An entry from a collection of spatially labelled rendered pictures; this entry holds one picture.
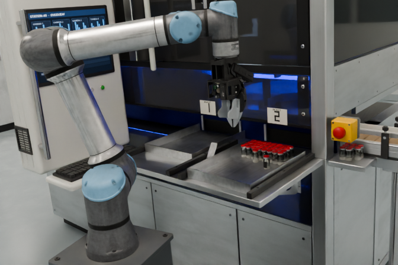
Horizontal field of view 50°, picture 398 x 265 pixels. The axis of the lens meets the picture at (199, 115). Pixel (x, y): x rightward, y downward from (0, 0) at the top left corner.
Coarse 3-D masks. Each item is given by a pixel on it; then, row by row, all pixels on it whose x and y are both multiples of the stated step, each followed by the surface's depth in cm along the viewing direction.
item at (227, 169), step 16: (240, 144) 166; (208, 160) 153; (224, 160) 158; (240, 160) 157; (288, 160) 144; (192, 176) 144; (208, 176) 139; (224, 176) 144; (240, 176) 143; (256, 176) 141
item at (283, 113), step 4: (268, 108) 162; (272, 108) 161; (276, 108) 160; (268, 112) 162; (272, 112) 161; (276, 112) 160; (280, 112) 159; (284, 112) 158; (268, 116) 163; (272, 116) 162; (280, 116) 159; (284, 116) 158; (268, 120) 163; (272, 120) 162; (280, 120) 160; (284, 120) 159; (284, 124) 159
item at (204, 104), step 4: (200, 100) 184; (200, 104) 185; (204, 104) 183; (212, 104) 180; (200, 108) 186; (204, 108) 184; (212, 108) 181; (204, 112) 184; (208, 112) 183; (212, 112) 181
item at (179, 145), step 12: (180, 132) 190; (192, 132) 196; (204, 132) 195; (216, 132) 194; (240, 132) 180; (156, 144) 180; (168, 144) 182; (180, 144) 181; (192, 144) 180; (204, 144) 178; (168, 156) 167; (180, 156) 163; (192, 156) 159
